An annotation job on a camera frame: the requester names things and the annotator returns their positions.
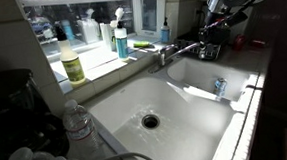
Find black dish rack chrome wires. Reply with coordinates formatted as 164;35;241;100
173;26;233;63

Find soap pump bottle blue label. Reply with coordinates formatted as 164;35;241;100
113;20;130;64

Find white double sink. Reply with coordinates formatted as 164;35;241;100
80;51;272;160

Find tall clear water bottle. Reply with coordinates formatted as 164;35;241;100
61;97;102;156

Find red round object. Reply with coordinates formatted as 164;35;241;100
231;33;248;52

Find white dish brush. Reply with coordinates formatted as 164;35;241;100
108;6;126;29

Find chrome tap spout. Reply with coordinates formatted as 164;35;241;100
163;40;207;63

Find small blue soap dispenser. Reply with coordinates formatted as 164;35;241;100
159;16;171;44

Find black coffee maker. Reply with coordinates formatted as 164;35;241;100
0;65;72;160

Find chrome tap handle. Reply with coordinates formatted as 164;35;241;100
158;43;179;55

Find red oblong object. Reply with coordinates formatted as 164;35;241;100
249;37;268;49

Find chrome sink faucet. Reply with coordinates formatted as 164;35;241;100
146;51;171;74

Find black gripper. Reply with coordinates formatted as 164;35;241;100
195;17;232;61

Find green scrub sponge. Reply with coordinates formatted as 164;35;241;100
132;39;152;50

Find blue drink can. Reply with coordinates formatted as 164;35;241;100
213;77;229;99

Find white window frame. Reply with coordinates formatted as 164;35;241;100
14;0;169;49

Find spray bottle green label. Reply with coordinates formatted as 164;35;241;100
53;23;88;89

